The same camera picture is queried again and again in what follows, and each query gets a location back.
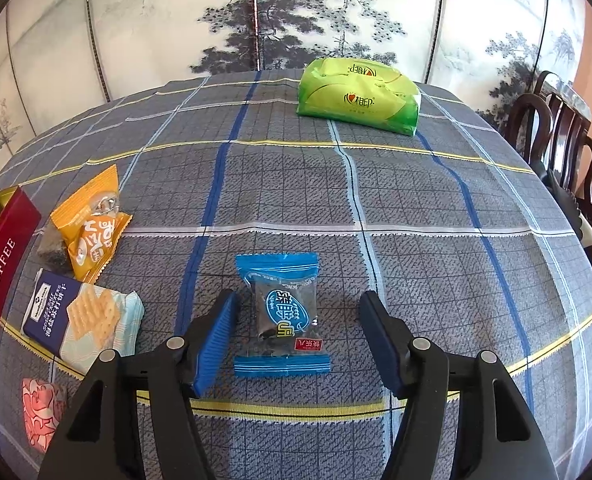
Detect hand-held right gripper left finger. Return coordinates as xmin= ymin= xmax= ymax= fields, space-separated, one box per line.
xmin=37 ymin=289 xmax=242 ymax=480

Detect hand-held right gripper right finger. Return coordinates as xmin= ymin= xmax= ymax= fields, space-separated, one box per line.
xmin=358 ymin=290 xmax=559 ymax=480

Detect blue packet dark candy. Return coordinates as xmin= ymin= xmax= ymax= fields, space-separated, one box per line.
xmin=234 ymin=254 xmax=332 ymax=378

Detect orange snack packet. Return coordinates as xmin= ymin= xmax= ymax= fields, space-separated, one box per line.
xmin=50 ymin=165 xmax=132 ymax=285

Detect navy cracker packet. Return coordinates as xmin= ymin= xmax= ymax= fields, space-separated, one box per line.
xmin=20 ymin=268 xmax=144 ymax=376

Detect pink patterned snack packet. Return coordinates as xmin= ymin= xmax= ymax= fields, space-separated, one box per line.
xmin=22 ymin=377 xmax=69 ymax=453

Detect clear packet grey contents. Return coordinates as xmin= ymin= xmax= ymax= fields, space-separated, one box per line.
xmin=37 ymin=222 xmax=72 ymax=275

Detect red tin box gold inside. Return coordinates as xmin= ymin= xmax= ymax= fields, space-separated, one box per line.
xmin=0 ymin=186 xmax=43 ymax=396

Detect green tissue pack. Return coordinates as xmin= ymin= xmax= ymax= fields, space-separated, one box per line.
xmin=296 ymin=57 xmax=422 ymax=137

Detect ink landscape folding screen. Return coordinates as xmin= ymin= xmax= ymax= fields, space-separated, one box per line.
xmin=0 ymin=0 xmax=587 ymax=191

